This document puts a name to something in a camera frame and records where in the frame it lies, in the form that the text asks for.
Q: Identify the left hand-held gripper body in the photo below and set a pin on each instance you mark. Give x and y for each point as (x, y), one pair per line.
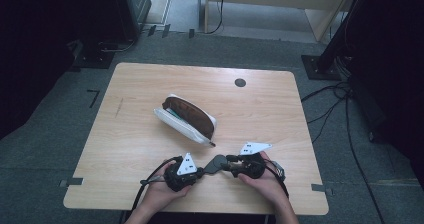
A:
(186, 165)

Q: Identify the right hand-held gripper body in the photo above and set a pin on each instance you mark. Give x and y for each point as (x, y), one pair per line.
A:
(253, 165)

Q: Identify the white and green glue stick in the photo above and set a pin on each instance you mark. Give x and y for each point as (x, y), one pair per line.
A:
(175, 114)

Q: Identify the person's right hand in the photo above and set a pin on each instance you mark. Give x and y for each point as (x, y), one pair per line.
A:
(266, 185)

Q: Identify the person's left hand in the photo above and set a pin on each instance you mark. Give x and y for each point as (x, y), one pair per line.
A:
(160, 190)

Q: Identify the grey tape tab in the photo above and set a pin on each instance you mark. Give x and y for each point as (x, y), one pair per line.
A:
(322, 188)
(71, 182)

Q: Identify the dark round table grommet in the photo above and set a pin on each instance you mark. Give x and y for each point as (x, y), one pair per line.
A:
(240, 82)

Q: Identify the black floor tape strip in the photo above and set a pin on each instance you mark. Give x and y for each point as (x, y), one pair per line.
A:
(152, 30)
(191, 33)
(166, 30)

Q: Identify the black cabinet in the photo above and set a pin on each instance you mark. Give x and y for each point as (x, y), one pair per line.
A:
(133, 7)

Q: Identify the black curtain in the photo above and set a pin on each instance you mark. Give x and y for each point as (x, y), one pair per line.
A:
(33, 50)
(393, 50)

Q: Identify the black stand base plate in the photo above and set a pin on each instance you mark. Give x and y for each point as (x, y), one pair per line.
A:
(93, 55)
(320, 67)

